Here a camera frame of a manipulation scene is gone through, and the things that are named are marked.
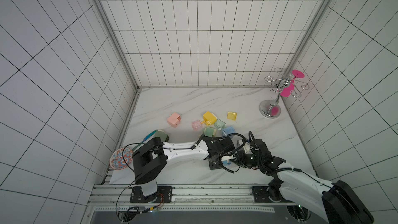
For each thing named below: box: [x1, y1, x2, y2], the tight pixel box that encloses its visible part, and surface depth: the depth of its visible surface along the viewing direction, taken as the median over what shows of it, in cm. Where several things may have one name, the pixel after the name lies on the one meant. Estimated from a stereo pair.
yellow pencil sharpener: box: [201, 110, 218, 126], surface depth 100 cm
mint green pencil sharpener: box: [204, 127, 217, 138], surface depth 92 cm
